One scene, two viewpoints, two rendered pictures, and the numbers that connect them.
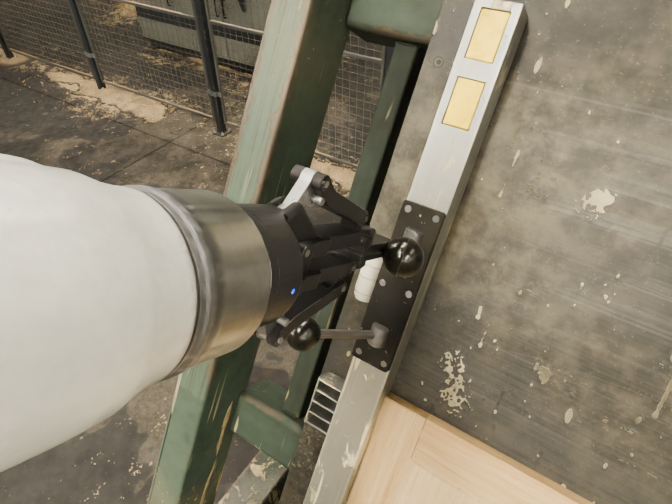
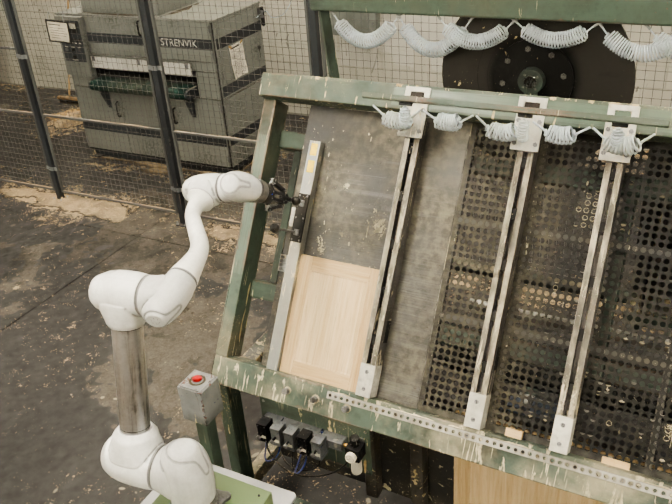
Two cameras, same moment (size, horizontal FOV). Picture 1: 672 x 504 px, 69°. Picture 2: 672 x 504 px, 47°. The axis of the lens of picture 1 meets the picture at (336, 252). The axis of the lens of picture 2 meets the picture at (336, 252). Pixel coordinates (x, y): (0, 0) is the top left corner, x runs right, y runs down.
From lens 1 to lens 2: 261 cm
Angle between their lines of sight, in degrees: 13
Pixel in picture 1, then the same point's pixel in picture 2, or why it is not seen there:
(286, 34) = (261, 152)
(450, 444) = (320, 261)
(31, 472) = (95, 445)
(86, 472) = not seen: hidden behind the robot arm
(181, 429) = (234, 288)
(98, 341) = (256, 186)
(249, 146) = not seen: hidden behind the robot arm
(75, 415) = (254, 193)
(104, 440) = not seen: hidden behind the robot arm
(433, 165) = (305, 183)
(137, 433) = (164, 418)
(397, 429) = (306, 262)
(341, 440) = (289, 270)
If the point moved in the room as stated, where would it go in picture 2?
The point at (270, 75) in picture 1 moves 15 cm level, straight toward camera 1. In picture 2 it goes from (257, 164) to (262, 178)
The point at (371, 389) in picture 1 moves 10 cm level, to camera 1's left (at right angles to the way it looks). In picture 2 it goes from (296, 250) to (272, 253)
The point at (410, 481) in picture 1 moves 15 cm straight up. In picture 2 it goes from (311, 278) to (308, 245)
